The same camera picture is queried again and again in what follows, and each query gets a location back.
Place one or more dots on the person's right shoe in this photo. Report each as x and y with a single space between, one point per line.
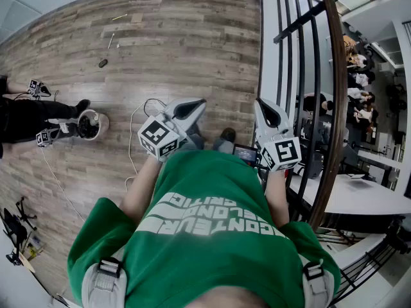
228 135

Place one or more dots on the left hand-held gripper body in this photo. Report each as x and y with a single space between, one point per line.
159 136

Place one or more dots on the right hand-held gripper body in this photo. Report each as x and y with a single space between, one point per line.
279 152

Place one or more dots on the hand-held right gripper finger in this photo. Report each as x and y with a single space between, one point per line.
260 119
276 115

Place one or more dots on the person's left leg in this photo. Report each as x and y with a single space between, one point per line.
194 141

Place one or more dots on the white bucket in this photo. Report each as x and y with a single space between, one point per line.
90 125

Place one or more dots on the wooden handrail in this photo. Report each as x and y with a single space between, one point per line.
337 107

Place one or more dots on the person's left forearm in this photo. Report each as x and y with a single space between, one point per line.
141 191

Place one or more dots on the white stick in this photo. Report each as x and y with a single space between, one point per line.
111 41

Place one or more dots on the black screen device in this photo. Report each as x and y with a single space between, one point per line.
245 154

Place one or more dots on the white desk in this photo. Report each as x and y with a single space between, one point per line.
13 284

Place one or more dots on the black tripod stand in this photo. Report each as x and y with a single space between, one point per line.
27 217

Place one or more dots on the small black object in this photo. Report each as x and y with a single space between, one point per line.
103 63

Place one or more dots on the person's right forearm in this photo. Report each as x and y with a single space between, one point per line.
276 197

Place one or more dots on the person's right leg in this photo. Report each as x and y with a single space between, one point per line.
223 147

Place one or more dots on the green printed t-shirt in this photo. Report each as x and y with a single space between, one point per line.
208 252

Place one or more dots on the white long table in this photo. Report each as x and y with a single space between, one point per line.
353 197

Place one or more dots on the yellow stick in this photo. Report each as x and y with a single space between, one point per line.
119 17

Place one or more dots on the person's leg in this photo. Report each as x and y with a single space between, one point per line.
223 147
194 141

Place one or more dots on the brown cardboard piece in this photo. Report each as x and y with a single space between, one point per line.
137 18

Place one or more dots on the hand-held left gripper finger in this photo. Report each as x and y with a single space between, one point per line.
194 115
186 105

